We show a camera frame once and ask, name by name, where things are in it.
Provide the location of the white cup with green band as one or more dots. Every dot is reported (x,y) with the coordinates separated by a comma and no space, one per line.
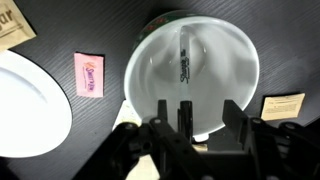
(226,66)

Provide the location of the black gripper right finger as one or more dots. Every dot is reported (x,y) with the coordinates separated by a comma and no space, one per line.
(276,150)

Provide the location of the pink sweetener packet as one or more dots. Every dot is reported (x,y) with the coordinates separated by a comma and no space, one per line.
(89,75)

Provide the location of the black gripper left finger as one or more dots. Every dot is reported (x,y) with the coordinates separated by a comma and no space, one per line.
(160,146)

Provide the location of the white round flat plate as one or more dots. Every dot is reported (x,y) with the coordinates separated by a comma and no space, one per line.
(30,106)

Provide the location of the brown sugar packet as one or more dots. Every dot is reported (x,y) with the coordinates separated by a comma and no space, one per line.
(283,106)
(11,25)

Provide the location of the grey marker pen black cap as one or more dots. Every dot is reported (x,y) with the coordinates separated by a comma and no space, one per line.
(185,66)

